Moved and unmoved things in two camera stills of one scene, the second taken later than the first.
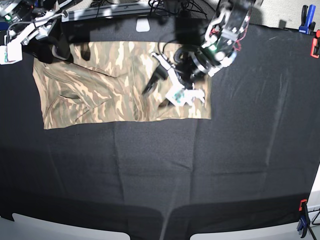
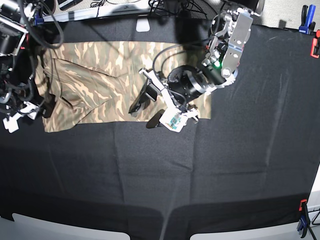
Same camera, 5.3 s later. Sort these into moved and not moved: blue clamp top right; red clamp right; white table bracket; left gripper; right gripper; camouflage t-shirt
Moved: right gripper; left gripper
Not moved: blue clamp top right; white table bracket; red clamp right; camouflage t-shirt
